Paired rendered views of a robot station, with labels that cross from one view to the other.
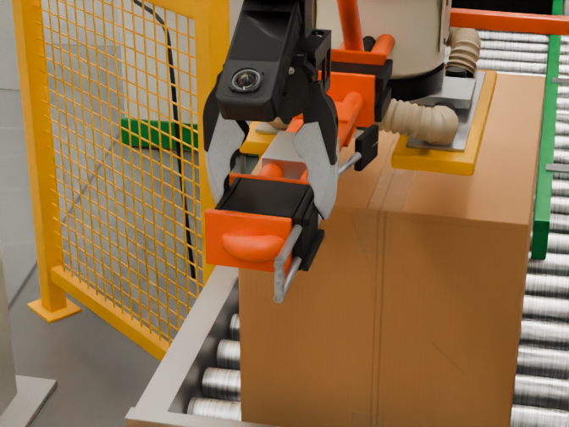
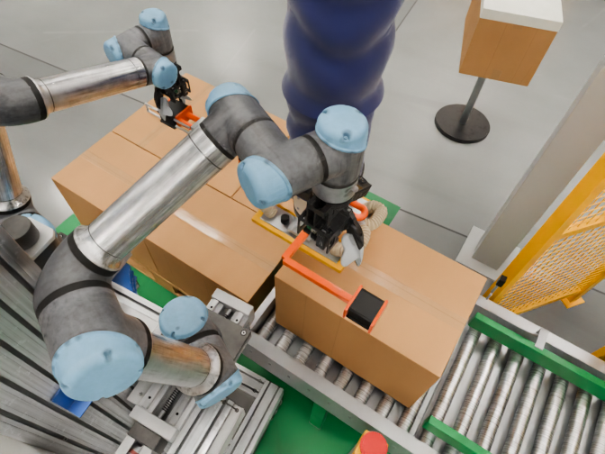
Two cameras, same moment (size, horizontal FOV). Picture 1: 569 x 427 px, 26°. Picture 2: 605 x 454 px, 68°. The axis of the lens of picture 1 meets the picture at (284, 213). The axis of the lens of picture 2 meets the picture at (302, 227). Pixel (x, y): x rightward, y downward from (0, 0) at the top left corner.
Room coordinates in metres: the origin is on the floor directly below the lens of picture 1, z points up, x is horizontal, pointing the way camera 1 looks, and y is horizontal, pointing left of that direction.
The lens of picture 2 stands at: (1.74, -0.97, 2.29)
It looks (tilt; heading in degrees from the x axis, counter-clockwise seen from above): 56 degrees down; 107
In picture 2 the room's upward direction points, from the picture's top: 4 degrees clockwise
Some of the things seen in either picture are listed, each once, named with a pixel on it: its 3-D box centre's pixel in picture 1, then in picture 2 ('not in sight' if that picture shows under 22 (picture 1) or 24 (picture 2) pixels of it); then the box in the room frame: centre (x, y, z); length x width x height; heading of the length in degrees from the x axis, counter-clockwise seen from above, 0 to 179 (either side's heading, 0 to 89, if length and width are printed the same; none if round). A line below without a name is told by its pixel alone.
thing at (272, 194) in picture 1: (259, 221); (176, 112); (0.96, 0.02, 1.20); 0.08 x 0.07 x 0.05; 167
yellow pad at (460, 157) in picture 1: (449, 104); (302, 231); (1.52, -0.22, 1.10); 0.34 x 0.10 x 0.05; 167
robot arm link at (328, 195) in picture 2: not in sight; (336, 181); (1.65, -0.50, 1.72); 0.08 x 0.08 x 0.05
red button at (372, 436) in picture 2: not in sight; (373, 447); (1.90, -0.72, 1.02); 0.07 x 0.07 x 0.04
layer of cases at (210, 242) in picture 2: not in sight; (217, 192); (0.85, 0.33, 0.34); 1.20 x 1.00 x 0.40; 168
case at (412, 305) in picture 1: (403, 242); (372, 302); (1.80, -0.20, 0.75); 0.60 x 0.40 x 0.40; 167
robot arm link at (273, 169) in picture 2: not in sight; (275, 165); (1.57, -0.56, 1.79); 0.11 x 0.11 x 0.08; 52
